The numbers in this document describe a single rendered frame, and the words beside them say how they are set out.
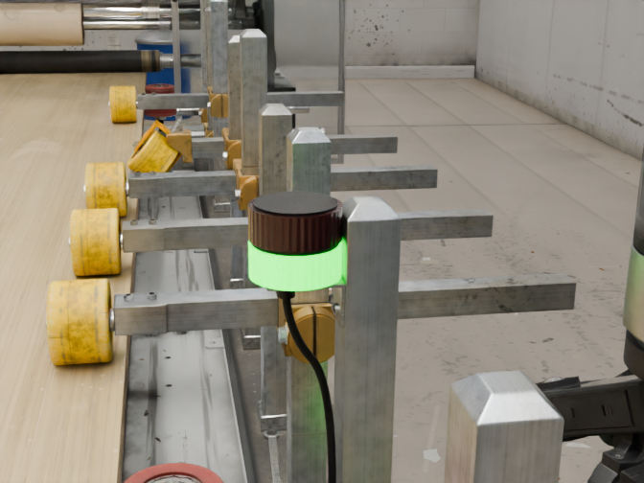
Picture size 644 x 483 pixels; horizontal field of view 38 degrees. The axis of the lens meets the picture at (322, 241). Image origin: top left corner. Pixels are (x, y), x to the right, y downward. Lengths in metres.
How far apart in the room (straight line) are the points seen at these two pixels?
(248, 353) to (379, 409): 0.79
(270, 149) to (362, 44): 8.26
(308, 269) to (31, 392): 0.39
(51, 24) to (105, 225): 1.80
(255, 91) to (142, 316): 0.51
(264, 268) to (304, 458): 0.39
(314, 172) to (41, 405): 0.31
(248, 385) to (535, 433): 0.97
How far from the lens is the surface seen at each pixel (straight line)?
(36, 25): 2.89
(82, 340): 0.89
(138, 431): 1.38
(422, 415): 2.73
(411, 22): 9.40
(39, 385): 0.90
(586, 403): 0.49
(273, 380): 1.17
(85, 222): 1.13
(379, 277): 0.60
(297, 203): 0.59
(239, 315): 0.91
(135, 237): 1.14
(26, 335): 1.01
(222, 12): 2.05
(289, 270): 0.57
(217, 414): 1.41
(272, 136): 1.07
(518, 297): 0.97
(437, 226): 1.19
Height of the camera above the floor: 1.29
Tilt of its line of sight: 18 degrees down
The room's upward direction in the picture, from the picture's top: 1 degrees clockwise
